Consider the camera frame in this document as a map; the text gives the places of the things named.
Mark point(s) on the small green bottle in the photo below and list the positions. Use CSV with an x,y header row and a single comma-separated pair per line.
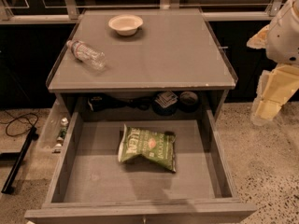
x,y
62,134

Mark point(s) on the round dark tin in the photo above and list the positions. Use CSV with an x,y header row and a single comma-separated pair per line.
x,y
188,101

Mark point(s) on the white paper bowl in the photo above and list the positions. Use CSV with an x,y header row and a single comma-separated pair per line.
x,y
125,24

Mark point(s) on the metal window rail frame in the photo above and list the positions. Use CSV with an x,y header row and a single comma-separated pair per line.
x,y
71,11

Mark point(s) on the small white capped item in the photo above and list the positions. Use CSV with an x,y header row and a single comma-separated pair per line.
x,y
57,148

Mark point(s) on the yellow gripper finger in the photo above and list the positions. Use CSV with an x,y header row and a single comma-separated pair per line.
x,y
275,89
258,41

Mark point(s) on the clear plastic side bin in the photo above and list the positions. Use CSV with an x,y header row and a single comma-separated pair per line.
x,y
48,136

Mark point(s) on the grey cabinet counter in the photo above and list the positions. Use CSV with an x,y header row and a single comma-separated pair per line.
x,y
174,50

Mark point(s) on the open grey top drawer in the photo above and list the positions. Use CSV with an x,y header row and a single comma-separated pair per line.
x,y
90,186

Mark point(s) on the green jalapeno chip bag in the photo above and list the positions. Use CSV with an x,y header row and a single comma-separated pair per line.
x,y
156,147

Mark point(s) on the stack of dark cards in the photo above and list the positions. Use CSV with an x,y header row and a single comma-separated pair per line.
x,y
166,98

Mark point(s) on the clear plastic water bottle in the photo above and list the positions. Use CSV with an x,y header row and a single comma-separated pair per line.
x,y
86,54

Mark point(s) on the small bottle white cap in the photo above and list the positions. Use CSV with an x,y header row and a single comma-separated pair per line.
x,y
64,122

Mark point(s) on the black device inside cabinet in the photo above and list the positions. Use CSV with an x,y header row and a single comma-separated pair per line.
x,y
102,101

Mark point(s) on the black floor stand bar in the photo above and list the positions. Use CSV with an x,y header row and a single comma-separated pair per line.
x,y
32,135

